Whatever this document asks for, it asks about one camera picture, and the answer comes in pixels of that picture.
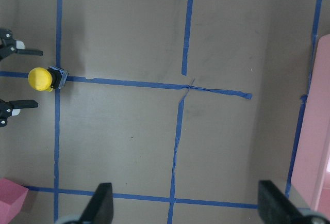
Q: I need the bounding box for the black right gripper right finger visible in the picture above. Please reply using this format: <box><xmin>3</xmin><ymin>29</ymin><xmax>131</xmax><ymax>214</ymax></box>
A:
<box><xmin>257</xmin><ymin>180</ymin><xmax>304</xmax><ymax>224</ymax></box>

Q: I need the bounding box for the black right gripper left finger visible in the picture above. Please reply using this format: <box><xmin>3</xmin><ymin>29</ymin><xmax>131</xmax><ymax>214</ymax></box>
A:
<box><xmin>78</xmin><ymin>183</ymin><xmax>114</xmax><ymax>224</ymax></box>

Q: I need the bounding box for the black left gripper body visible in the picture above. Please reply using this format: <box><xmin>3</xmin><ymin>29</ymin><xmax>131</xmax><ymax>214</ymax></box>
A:
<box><xmin>0</xmin><ymin>28</ymin><xmax>18</xmax><ymax>128</ymax></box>

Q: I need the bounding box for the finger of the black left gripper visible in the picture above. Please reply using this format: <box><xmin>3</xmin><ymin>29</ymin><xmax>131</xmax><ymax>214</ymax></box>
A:
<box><xmin>16</xmin><ymin>49</ymin><xmax>43</xmax><ymax>56</ymax></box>
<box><xmin>10</xmin><ymin>100</ymin><xmax>38</xmax><ymax>109</ymax></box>

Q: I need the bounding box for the yellow push button switch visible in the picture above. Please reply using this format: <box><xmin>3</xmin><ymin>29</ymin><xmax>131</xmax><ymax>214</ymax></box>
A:
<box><xmin>28</xmin><ymin>66</ymin><xmax>69</xmax><ymax>92</ymax></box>

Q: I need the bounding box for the pink plastic bin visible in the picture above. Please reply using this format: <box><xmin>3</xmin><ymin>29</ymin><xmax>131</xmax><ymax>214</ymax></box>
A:
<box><xmin>291</xmin><ymin>35</ymin><xmax>329</xmax><ymax>217</ymax></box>

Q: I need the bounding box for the pink foam cube centre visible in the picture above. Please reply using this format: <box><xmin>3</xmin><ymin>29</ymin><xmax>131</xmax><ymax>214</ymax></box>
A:
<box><xmin>1</xmin><ymin>178</ymin><xmax>28</xmax><ymax>224</ymax></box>

